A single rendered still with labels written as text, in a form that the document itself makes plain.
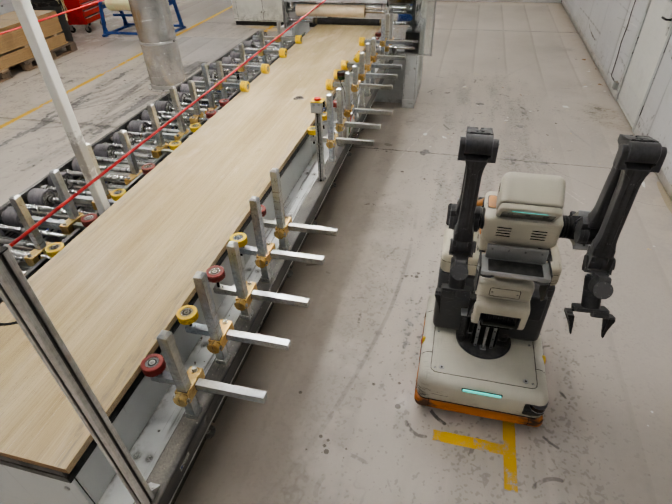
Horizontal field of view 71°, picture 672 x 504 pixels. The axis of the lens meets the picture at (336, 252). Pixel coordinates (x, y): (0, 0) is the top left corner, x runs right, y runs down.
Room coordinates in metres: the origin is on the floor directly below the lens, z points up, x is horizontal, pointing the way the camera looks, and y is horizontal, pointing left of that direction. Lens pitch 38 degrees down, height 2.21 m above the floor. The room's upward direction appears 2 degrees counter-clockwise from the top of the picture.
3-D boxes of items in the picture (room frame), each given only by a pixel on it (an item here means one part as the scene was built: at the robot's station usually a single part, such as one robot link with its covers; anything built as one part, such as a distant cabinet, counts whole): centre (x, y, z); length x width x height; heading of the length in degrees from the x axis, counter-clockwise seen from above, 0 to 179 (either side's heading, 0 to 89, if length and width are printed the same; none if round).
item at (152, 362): (1.07, 0.66, 0.85); 0.08 x 0.08 x 0.11
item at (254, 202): (1.72, 0.34, 0.93); 0.04 x 0.04 x 0.48; 74
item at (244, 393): (1.02, 0.47, 0.83); 0.43 x 0.03 x 0.04; 74
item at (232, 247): (1.48, 0.41, 0.87); 0.04 x 0.04 x 0.48; 74
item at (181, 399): (1.02, 0.54, 0.83); 0.14 x 0.06 x 0.05; 164
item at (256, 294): (1.50, 0.34, 0.80); 0.43 x 0.03 x 0.04; 74
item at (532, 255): (1.37, -0.68, 0.99); 0.28 x 0.16 x 0.22; 75
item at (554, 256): (1.74, -0.79, 0.59); 0.55 x 0.34 x 0.83; 75
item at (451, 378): (1.65, -0.76, 0.16); 0.67 x 0.64 x 0.25; 165
